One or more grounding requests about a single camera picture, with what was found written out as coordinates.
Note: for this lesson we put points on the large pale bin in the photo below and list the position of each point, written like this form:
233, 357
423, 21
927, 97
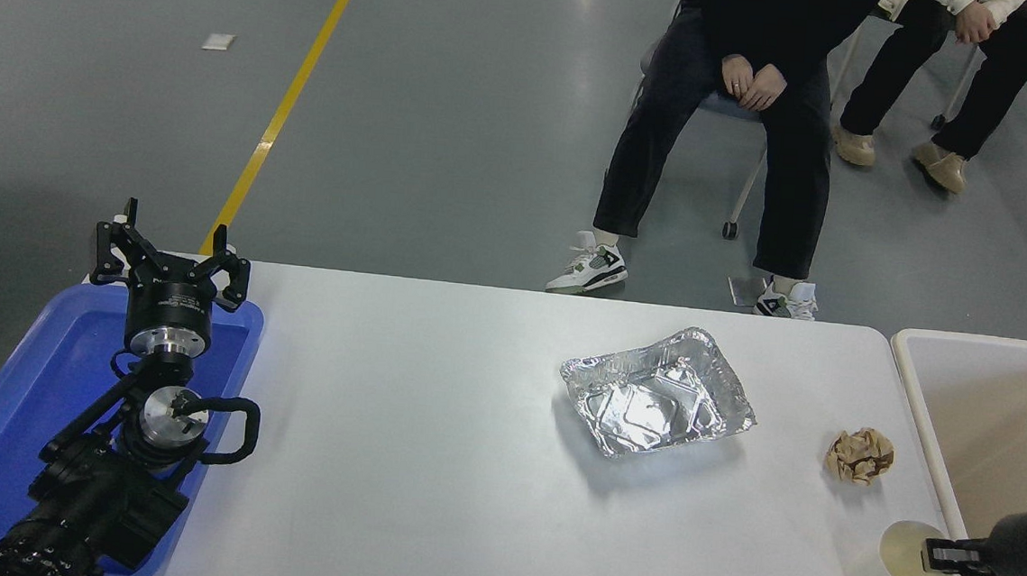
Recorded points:
993, 403

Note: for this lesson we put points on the clear floor plate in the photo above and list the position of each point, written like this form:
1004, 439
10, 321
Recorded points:
744, 292

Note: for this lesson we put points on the grey wheeled chair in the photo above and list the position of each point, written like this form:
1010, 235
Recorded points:
716, 103

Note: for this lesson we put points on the blue plastic tray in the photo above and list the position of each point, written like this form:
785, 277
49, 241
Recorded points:
18, 398

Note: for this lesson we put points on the person's right hand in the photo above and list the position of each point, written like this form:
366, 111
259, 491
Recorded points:
966, 21
736, 76

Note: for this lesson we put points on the person's left hand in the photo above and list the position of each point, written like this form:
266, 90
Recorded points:
767, 89
988, 23

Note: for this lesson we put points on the seated person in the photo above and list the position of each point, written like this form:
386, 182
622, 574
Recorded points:
997, 87
793, 163

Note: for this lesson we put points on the white paper cup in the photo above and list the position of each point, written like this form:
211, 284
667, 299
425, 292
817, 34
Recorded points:
900, 554

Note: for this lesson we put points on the crumpled tan paper ball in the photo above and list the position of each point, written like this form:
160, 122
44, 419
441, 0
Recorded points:
861, 457

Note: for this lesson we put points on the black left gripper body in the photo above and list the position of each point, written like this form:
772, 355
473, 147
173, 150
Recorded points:
171, 300

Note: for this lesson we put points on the silver foil tray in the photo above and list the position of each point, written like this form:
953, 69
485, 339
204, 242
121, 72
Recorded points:
650, 406

